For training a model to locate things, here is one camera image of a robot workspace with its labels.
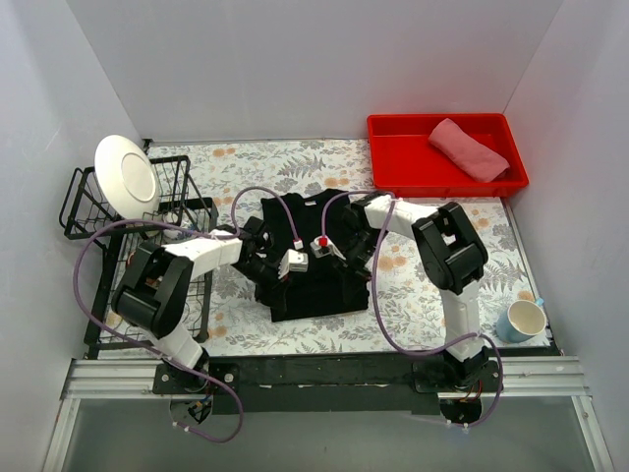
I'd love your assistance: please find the black t shirt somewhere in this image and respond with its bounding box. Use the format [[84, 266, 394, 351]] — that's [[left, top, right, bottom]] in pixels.
[[260, 189, 370, 323]]

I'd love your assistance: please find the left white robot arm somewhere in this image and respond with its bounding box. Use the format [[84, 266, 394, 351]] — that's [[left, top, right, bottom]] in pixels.
[[112, 217, 289, 393]]

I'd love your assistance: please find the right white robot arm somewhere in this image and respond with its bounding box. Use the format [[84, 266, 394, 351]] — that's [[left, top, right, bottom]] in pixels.
[[342, 192, 488, 391]]

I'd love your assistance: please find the red plastic bin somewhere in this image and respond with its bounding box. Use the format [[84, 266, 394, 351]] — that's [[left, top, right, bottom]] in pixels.
[[367, 113, 529, 198]]

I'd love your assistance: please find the floral table mat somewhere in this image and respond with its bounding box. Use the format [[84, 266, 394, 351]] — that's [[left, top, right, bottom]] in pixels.
[[148, 140, 535, 356]]

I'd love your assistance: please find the white patterned cup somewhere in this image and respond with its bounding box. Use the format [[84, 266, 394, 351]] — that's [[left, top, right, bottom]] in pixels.
[[162, 211, 186, 241]]

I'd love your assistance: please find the rolled pink t shirt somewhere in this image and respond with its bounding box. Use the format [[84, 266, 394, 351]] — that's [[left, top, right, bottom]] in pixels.
[[428, 118, 510, 183]]

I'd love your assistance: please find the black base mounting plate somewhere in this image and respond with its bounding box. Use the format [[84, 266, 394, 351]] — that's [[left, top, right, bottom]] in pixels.
[[151, 351, 512, 419]]

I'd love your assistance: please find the white ceramic plate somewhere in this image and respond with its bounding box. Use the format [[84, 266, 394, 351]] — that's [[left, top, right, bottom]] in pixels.
[[94, 135, 160, 219]]

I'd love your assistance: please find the blue ceramic mug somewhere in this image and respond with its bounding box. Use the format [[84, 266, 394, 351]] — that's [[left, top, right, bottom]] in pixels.
[[495, 300, 546, 343]]

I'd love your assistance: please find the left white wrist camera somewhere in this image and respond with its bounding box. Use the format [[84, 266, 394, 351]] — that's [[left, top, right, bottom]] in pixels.
[[278, 249, 309, 279]]

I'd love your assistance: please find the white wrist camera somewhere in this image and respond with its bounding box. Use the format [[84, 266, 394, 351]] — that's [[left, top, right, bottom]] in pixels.
[[311, 236, 345, 260], [278, 249, 309, 279]]

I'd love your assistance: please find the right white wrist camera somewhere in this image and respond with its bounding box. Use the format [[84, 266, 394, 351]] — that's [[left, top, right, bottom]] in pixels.
[[311, 236, 345, 260]]

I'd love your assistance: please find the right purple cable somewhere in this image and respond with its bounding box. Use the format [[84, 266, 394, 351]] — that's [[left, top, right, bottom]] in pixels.
[[316, 190, 505, 429]]

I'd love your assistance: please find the purple cable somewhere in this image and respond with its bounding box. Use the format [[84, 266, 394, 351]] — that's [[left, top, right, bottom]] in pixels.
[[316, 190, 505, 429], [72, 186, 304, 443]]

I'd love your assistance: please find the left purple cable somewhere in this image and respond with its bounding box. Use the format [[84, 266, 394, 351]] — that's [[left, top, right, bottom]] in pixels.
[[72, 186, 304, 443]]

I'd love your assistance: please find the black wire dish rack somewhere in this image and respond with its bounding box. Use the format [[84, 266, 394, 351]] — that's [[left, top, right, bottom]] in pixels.
[[59, 155, 218, 343]]

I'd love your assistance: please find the aluminium frame rail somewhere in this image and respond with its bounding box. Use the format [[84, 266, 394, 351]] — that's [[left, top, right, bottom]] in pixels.
[[61, 360, 164, 400]]

